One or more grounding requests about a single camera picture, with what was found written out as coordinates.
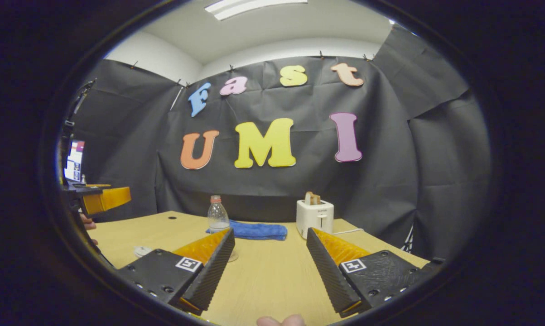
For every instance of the toast slice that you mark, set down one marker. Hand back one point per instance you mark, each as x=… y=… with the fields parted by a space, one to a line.
x=312 y=198

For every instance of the blue cloth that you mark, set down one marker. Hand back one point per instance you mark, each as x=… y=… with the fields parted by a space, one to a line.
x=258 y=231

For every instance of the black backdrop cloth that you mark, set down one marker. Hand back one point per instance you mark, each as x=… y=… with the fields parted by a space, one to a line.
x=390 y=158

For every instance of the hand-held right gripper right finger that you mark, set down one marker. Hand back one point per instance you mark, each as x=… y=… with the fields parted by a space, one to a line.
x=327 y=267

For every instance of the computer monitor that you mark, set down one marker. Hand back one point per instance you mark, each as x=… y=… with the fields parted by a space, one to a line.
x=75 y=160

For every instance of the round pale coaster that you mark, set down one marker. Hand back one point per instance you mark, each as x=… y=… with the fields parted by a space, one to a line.
x=234 y=256

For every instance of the white toaster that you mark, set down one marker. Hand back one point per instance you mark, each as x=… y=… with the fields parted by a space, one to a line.
x=314 y=218

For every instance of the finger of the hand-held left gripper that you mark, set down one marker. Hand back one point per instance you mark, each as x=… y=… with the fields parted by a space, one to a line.
x=84 y=188
x=109 y=199

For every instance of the ceiling light panel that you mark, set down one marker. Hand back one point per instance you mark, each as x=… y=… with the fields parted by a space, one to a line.
x=254 y=7

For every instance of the clear plastic water bottle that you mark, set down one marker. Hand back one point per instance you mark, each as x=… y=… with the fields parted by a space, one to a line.
x=218 y=215

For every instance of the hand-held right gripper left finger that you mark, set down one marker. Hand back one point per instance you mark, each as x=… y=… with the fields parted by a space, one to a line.
x=213 y=267

